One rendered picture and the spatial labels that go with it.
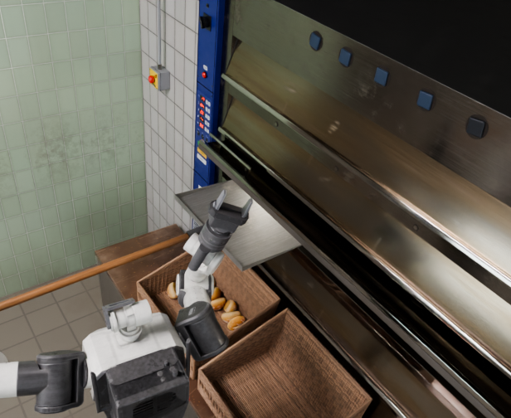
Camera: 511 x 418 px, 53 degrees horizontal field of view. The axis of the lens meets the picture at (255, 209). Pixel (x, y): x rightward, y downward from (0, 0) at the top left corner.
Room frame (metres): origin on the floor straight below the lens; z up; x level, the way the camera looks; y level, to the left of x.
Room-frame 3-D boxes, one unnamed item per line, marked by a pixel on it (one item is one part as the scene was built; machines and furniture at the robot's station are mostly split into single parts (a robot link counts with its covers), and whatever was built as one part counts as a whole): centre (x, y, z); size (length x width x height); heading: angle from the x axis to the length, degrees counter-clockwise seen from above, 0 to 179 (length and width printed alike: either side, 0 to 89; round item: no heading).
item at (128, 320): (0.93, 0.31, 1.47); 0.10 x 0.07 x 0.09; 122
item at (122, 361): (0.88, 0.28, 1.27); 0.34 x 0.30 x 0.36; 122
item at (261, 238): (1.79, 0.06, 1.19); 0.55 x 0.36 x 0.03; 40
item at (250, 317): (1.71, 0.19, 0.72); 0.56 x 0.49 x 0.28; 41
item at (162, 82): (2.56, 0.60, 1.46); 0.10 x 0.07 x 0.10; 40
